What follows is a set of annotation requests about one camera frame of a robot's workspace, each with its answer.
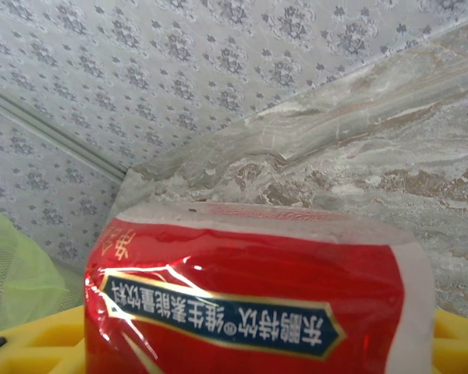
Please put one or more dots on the aluminium frame post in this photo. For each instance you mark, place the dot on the aluminium frame post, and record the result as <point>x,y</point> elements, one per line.
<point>54,136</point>

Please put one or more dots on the green trash bin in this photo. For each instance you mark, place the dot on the green trash bin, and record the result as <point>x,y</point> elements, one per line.
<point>27,272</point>

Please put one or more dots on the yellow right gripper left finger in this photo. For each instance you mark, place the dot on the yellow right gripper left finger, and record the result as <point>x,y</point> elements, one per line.
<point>35,346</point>

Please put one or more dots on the red and gold drink bottle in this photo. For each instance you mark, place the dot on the red and gold drink bottle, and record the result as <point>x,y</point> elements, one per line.
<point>257,272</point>

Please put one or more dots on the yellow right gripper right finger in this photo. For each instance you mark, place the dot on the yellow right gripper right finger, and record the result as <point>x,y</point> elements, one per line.
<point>460,346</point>

